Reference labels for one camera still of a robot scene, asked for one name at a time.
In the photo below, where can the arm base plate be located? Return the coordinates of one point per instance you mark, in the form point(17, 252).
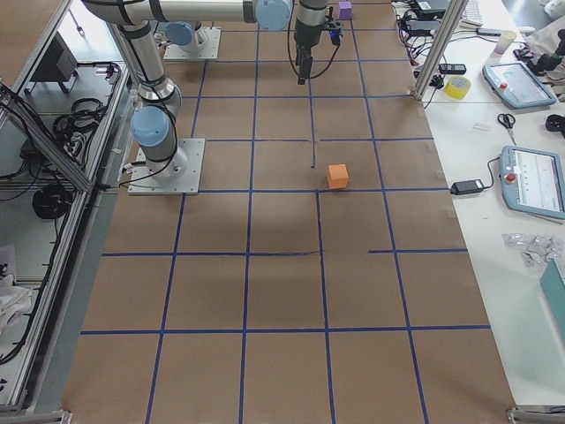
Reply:
point(174, 54)
point(181, 175)

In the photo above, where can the black power adapter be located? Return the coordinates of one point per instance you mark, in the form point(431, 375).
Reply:
point(467, 187)

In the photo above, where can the bag of small parts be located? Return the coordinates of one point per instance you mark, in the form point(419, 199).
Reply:
point(535, 249)

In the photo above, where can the teal box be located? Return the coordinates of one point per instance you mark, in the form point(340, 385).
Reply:
point(552, 284)

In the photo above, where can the grey power brick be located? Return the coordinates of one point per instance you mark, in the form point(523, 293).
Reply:
point(432, 5)

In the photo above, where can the orange foam cube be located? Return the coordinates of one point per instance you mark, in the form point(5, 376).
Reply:
point(338, 176)

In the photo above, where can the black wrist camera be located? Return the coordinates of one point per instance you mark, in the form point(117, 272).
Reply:
point(335, 31)

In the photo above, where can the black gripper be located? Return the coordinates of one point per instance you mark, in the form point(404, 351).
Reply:
point(304, 35)

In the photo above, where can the black remote phone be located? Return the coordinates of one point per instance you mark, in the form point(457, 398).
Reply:
point(452, 69)

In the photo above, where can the purple foam cube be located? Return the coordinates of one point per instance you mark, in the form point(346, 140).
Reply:
point(344, 10)

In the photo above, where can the lilac plastic cup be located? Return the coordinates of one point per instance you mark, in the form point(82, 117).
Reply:
point(507, 37)

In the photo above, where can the blue teach pendant far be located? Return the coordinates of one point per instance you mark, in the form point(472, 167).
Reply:
point(517, 85)

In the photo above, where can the white cloth rag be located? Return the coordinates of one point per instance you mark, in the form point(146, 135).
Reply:
point(15, 301)

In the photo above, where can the blue teach pendant near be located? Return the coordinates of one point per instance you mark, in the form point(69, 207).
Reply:
point(532, 181)

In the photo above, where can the aluminium frame post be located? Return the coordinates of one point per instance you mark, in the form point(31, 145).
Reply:
point(448, 26)

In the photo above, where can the yellow tape roll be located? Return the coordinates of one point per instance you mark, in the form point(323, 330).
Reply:
point(457, 87)

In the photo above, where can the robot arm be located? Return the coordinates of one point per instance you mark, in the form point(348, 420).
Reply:
point(189, 36)
point(176, 103)

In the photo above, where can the black handled scissors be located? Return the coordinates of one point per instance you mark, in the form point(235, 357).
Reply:
point(508, 121)

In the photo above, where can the blue teach pendant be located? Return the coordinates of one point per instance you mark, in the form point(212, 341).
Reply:
point(532, 181)
point(517, 85)

